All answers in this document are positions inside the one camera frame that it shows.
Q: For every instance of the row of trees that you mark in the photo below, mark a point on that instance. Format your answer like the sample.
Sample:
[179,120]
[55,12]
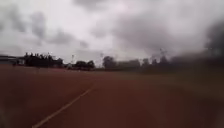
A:
[133,63]

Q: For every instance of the red-brown sports ground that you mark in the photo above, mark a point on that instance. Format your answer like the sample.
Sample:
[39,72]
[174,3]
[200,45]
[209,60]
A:
[126,103]

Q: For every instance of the white painted line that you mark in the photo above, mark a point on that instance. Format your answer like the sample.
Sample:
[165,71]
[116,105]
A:
[63,108]

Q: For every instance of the dark trees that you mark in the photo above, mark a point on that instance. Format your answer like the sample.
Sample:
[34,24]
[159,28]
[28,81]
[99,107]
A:
[41,60]

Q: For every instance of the low building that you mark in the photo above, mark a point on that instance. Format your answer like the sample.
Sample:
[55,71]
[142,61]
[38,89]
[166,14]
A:
[8,60]

